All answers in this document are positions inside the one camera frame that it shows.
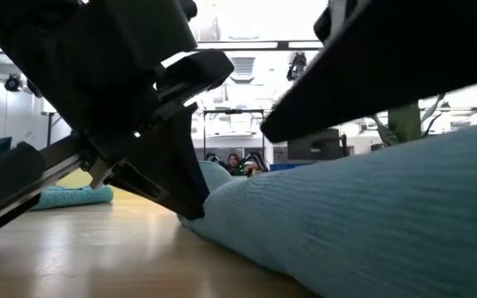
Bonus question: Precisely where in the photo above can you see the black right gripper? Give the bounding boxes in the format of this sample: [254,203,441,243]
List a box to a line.
[261,0,477,144]

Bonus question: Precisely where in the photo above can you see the black workstation frame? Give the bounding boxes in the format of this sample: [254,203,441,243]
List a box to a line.
[202,108,266,166]

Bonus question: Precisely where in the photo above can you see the teal microfiber towel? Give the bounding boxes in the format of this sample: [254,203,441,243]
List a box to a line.
[30,185,115,211]

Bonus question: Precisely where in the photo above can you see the black beam with light strips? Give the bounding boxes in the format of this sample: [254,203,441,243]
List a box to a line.
[0,40,326,53]

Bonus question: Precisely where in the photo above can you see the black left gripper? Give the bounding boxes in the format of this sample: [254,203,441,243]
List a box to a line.
[0,0,235,235]

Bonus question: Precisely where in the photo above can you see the blue microfiber towel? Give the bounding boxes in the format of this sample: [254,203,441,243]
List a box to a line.
[178,119,477,298]

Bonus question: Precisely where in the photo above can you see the blue storage bins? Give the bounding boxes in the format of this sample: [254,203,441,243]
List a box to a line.
[269,163,306,171]

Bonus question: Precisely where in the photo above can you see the person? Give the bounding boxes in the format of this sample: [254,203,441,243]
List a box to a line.
[224,152,261,177]

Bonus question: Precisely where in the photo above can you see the large black monitor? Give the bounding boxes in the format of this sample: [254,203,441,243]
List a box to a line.
[287,127,344,162]

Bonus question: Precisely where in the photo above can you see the black tripod stand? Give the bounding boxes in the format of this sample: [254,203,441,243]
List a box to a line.
[41,110,65,147]

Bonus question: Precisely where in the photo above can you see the snake plant in white pot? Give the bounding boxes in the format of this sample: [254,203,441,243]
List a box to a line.
[370,93,447,148]

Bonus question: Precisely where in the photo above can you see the black hanging camera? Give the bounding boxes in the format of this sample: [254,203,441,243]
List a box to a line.
[286,52,308,82]

